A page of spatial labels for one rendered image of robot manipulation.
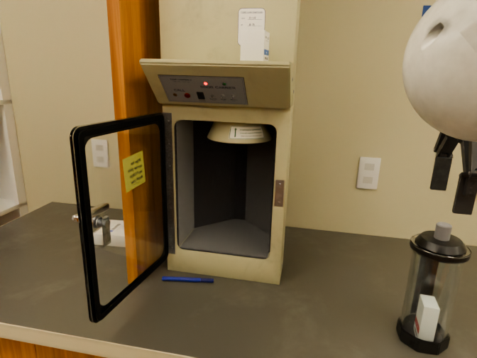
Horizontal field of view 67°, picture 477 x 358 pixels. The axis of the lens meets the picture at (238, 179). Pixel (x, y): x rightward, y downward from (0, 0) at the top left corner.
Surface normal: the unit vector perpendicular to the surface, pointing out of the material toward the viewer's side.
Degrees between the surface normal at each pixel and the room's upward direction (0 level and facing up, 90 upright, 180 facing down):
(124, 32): 90
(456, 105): 121
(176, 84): 135
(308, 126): 90
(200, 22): 90
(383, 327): 0
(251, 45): 90
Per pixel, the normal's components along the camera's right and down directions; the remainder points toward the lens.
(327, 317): 0.03, -0.96
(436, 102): -0.81, 0.54
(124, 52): 0.98, 0.08
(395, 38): -0.20, 0.27
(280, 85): -0.16, 0.87
